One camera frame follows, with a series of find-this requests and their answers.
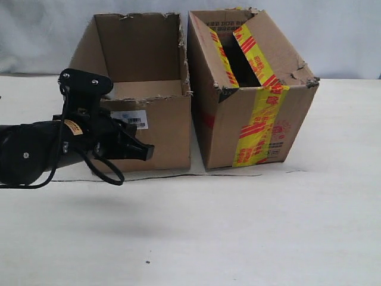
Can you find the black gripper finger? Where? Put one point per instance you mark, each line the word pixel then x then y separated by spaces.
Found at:
pixel 132 147

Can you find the brown cardboard box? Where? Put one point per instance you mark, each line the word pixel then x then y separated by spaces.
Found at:
pixel 144 54

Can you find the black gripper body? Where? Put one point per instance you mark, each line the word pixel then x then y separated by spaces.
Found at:
pixel 78 135

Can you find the cardboard box with yellow tape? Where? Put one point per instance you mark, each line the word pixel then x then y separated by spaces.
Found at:
pixel 251 89

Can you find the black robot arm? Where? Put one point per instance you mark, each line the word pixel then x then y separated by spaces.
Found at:
pixel 28 150

